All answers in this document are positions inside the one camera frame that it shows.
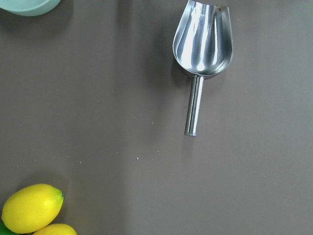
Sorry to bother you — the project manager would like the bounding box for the steel ice scoop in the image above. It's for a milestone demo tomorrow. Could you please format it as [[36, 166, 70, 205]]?
[[172, 0, 233, 137]]

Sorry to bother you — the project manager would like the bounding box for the lower whole yellow lemon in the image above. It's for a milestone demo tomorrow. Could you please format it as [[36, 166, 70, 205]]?
[[33, 224, 77, 235]]

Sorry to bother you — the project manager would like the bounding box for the whole yellow lemon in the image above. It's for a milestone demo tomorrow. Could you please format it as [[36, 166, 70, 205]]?
[[33, 224, 77, 235], [1, 184, 64, 234]]

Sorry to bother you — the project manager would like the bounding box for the upper whole yellow lemon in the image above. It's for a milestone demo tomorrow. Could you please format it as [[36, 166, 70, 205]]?
[[1, 184, 64, 234]]

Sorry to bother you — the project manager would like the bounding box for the mint green bowl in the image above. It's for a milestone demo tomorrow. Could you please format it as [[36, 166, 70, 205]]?
[[0, 0, 61, 16]]

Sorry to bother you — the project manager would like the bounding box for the green lime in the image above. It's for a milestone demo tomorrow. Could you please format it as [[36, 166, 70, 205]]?
[[0, 222, 14, 235]]

